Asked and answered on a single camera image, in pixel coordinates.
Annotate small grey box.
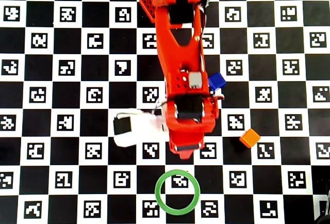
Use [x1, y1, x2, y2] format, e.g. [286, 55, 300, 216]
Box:
[189, 71, 204, 89]

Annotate black white marker mat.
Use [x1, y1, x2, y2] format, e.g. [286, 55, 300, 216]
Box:
[0, 0, 330, 224]

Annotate orange cube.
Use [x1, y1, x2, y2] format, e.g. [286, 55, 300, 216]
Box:
[239, 128, 261, 149]

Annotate red robot base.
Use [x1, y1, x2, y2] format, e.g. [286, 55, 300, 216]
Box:
[138, 0, 204, 24]

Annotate green ring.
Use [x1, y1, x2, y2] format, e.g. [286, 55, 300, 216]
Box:
[154, 169, 201, 216]

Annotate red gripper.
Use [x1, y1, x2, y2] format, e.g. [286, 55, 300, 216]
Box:
[167, 119, 215, 160]

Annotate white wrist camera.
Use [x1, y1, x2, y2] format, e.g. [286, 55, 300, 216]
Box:
[113, 108, 171, 148]

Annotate blue cube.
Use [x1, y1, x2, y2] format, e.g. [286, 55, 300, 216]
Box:
[207, 72, 227, 92]

